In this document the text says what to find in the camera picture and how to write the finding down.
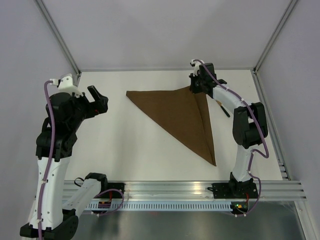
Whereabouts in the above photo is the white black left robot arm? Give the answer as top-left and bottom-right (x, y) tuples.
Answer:
(19, 85), (109, 240)

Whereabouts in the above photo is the left side aluminium rail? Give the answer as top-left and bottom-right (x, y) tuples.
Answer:
(74, 73), (81, 87)

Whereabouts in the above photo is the grey aluminium frame post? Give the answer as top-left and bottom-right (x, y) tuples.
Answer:
(33, 0), (81, 76)

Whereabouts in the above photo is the aluminium rail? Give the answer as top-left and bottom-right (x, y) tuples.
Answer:
(62, 180), (307, 202)
(250, 69), (292, 181)
(74, 73), (81, 87)

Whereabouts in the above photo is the aluminium front rail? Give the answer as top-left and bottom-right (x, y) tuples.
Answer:
(62, 180), (307, 202)

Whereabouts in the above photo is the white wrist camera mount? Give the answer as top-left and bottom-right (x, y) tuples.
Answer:
(50, 73), (83, 98)
(190, 59), (204, 76)

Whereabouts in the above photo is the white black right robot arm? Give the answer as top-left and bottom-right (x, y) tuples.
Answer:
(189, 59), (270, 198)

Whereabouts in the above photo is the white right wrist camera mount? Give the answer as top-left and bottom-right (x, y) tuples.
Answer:
(190, 59), (204, 76)

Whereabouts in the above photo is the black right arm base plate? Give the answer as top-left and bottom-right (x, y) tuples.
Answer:
(206, 182), (258, 199)

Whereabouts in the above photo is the brown cloth napkin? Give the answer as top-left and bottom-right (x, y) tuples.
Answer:
(126, 86), (217, 166)

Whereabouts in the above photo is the right rear aluminium frame post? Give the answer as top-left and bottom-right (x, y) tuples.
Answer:
(252, 0), (300, 74)

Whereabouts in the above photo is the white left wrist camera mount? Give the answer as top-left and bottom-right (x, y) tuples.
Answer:
(50, 73), (83, 98)

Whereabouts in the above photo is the right side aluminium rail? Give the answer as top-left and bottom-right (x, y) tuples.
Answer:
(250, 69), (292, 181)

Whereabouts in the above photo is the white slotted cable duct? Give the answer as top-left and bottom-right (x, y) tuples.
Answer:
(86, 201), (232, 211)

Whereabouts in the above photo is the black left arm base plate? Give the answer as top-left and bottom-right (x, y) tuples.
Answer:
(99, 182), (125, 200)

